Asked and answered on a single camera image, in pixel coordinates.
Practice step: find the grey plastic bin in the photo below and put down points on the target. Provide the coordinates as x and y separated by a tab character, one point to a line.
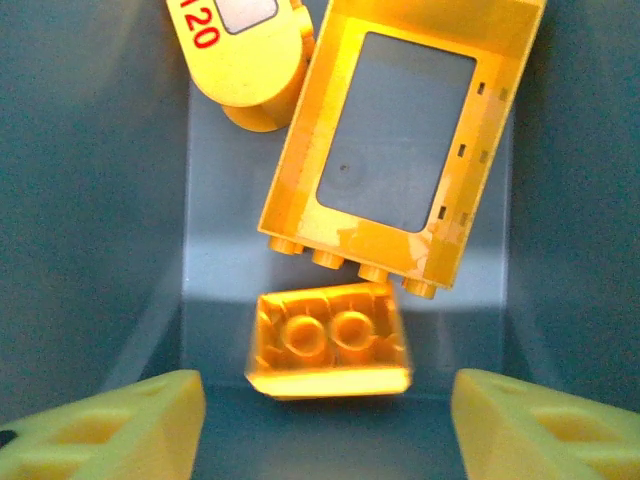
75	200

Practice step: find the orange curved lego brick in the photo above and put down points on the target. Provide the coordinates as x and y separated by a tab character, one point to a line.
325	380

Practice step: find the orange rounded printed lego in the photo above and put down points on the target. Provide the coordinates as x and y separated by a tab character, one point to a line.
240	75

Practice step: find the orange lego window frame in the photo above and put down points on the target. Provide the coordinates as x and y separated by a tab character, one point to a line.
310	150

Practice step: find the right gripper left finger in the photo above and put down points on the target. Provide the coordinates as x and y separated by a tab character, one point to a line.
100	440

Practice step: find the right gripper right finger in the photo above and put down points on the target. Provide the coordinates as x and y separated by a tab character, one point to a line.
550	440

